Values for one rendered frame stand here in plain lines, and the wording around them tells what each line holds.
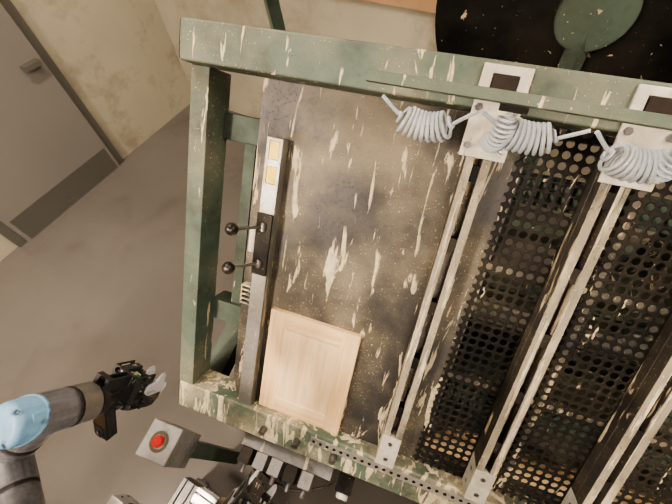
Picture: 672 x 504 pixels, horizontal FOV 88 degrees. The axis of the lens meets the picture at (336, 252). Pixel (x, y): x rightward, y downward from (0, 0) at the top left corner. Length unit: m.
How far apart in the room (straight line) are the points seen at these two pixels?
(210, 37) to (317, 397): 1.13
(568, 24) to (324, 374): 1.22
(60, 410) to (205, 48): 0.86
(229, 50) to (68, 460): 2.41
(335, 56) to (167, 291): 2.30
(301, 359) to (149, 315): 1.78
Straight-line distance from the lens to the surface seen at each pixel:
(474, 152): 0.87
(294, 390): 1.33
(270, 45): 1.00
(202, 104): 1.14
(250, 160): 1.18
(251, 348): 1.28
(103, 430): 0.99
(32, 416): 0.80
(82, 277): 3.32
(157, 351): 2.71
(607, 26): 1.25
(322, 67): 0.94
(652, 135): 0.95
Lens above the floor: 2.27
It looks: 57 degrees down
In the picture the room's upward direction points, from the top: 4 degrees counter-clockwise
